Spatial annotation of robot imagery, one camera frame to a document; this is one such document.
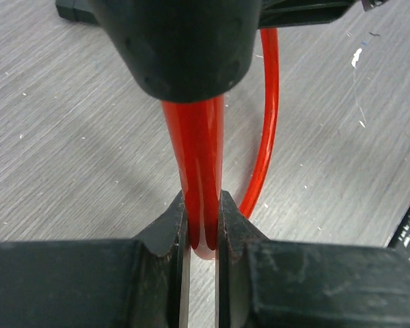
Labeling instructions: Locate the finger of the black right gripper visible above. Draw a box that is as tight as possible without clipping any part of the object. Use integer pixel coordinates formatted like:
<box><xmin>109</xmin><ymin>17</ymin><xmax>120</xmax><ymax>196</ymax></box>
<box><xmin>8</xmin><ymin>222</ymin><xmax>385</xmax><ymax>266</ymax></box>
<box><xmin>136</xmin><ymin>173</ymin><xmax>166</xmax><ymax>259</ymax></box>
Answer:
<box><xmin>258</xmin><ymin>0</ymin><xmax>355</xmax><ymax>28</ymax></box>
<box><xmin>55</xmin><ymin>0</ymin><xmax>98</xmax><ymax>25</ymax></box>

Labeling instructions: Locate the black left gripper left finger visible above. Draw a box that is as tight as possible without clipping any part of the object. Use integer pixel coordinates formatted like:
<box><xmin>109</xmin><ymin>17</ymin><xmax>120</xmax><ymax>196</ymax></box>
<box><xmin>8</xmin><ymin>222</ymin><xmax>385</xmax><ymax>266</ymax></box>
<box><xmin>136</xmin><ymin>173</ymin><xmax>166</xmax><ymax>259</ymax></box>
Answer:
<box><xmin>0</xmin><ymin>195</ymin><xmax>187</xmax><ymax>327</ymax></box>

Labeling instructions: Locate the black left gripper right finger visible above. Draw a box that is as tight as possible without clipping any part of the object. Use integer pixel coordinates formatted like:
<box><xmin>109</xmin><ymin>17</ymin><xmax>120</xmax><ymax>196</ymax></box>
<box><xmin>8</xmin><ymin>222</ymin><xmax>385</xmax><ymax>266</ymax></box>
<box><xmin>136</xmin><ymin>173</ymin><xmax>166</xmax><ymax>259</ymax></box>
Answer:
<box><xmin>217</xmin><ymin>192</ymin><xmax>410</xmax><ymax>327</ymax></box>

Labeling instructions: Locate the red cable lock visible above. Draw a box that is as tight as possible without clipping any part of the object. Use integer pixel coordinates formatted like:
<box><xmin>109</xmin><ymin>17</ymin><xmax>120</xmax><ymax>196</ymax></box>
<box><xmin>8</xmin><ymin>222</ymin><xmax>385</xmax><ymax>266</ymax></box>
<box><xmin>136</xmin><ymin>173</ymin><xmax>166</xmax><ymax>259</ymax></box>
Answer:
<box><xmin>90</xmin><ymin>1</ymin><xmax>279</xmax><ymax>259</ymax></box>

